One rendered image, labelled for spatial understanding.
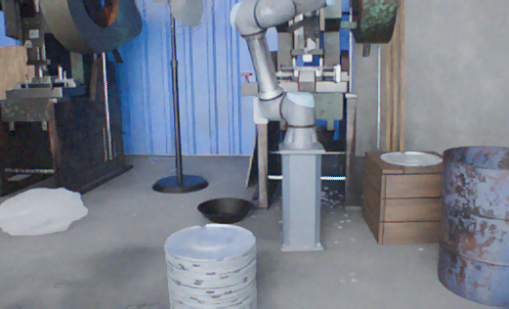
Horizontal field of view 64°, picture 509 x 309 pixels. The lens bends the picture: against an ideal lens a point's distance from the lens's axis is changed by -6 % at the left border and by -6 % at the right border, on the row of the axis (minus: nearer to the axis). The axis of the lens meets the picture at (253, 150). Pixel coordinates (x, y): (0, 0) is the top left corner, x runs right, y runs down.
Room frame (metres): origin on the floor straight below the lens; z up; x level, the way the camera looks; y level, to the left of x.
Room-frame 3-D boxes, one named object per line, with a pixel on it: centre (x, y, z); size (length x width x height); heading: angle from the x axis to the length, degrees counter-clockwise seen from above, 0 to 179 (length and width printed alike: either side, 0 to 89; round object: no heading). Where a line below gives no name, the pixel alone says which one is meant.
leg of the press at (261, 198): (2.78, -0.09, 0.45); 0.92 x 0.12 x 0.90; 171
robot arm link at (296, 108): (1.85, -0.20, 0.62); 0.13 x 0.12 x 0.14; 52
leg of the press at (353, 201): (2.70, -0.62, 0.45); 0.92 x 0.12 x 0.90; 171
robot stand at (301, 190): (1.84, -0.21, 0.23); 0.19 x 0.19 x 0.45; 88
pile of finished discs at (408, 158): (1.97, -0.75, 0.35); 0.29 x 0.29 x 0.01
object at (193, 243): (1.30, 0.15, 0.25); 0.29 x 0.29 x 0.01
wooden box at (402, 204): (1.97, -0.75, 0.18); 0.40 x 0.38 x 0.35; 177
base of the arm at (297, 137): (1.84, -0.21, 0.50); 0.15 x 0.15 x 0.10
